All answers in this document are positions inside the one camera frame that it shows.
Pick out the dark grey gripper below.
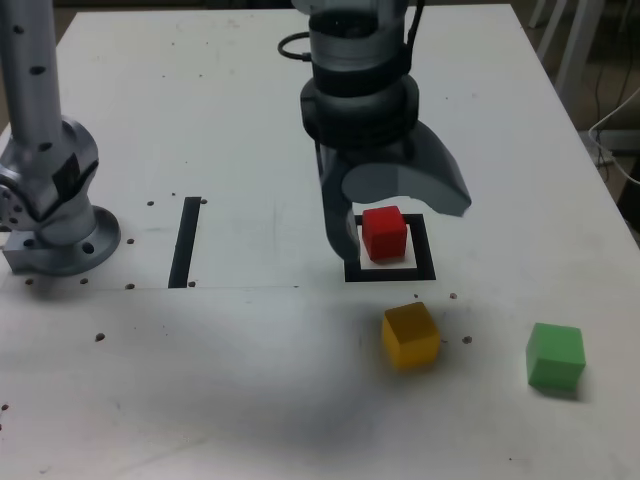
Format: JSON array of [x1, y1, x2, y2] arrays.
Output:
[[314, 121, 473, 262]]

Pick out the red cube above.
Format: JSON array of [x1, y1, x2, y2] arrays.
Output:
[[360, 204, 407, 264]]

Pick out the yellow cube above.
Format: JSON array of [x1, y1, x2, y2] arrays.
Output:
[[382, 301, 442, 371]]

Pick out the green cube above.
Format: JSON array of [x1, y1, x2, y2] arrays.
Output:
[[525, 322, 587, 391]]

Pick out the black tape square outline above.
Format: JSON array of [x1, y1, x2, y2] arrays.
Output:
[[342, 213, 437, 284]]

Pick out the black tape strip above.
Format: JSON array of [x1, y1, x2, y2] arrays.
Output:
[[167, 196, 202, 290]]

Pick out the white furniture legs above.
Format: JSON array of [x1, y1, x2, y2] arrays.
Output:
[[528, 0, 640, 101]]

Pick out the black cable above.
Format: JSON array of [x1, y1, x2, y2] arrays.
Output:
[[277, 31, 315, 65]]

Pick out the thin white cable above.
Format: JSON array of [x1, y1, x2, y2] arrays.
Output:
[[588, 87, 640, 184]]

